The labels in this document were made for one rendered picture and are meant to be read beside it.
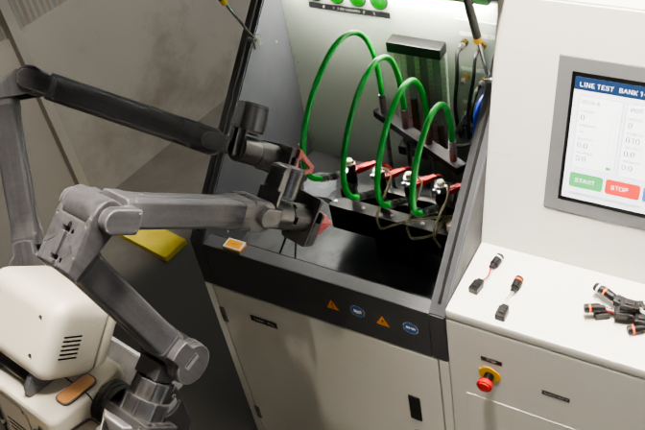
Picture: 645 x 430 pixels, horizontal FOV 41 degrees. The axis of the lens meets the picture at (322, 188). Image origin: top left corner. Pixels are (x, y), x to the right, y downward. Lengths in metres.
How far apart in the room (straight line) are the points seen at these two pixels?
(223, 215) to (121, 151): 2.51
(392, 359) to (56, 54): 2.06
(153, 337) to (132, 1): 2.50
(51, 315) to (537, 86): 1.04
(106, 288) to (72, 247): 0.11
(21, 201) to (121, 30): 2.06
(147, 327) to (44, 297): 0.21
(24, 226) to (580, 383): 1.19
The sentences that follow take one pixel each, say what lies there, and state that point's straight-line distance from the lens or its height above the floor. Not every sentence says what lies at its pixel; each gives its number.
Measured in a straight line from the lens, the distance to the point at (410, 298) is 1.96.
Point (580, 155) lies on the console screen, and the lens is 1.84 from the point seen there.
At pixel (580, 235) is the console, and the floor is 1.06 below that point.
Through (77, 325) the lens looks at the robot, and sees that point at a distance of 1.57.
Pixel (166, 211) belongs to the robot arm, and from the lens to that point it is 1.40.
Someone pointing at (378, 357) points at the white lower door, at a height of 0.72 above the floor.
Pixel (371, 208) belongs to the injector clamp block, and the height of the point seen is 0.98.
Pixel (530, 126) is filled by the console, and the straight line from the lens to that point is 1.85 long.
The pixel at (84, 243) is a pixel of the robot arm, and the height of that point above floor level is 1.61.
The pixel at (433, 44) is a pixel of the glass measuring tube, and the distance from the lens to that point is 2.12.
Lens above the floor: 2.43
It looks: 41 degrees down
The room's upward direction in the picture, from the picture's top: 11 degrees counter-clockwise
